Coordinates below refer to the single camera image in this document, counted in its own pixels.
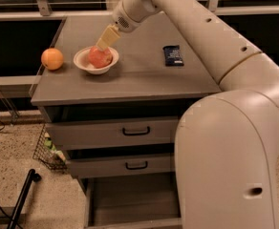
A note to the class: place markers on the grey drawer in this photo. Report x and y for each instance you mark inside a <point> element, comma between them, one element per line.
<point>148,201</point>
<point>113,132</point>
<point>121,165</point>

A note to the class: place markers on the orange fruit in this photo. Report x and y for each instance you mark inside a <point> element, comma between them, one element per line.
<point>52,59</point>

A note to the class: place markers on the white bowl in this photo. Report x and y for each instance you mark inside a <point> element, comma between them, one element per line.
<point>81,60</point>

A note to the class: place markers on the black metal stand leg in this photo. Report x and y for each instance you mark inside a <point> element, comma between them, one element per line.
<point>32,176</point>

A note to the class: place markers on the grey bottom drawer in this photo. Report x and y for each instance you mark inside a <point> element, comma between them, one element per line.
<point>148,201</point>

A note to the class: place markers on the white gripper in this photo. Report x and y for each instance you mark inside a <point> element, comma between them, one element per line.
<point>125,19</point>

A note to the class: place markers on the grey top drawer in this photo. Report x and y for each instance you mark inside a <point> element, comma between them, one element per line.
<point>113,132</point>

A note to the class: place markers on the dark blue snack bar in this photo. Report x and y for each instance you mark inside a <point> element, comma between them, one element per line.
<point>172,56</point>

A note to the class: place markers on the grey drawer cabinet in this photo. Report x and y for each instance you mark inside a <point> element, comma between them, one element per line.
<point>140,85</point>

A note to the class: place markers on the red apple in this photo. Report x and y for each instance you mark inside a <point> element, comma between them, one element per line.
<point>99,59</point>

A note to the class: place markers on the black wire basket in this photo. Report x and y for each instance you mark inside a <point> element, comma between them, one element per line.
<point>46,153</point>

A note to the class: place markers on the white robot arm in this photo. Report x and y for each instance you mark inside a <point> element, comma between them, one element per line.
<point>226,144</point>

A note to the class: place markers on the grey middle drawer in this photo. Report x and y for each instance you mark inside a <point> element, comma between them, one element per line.
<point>121,165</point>

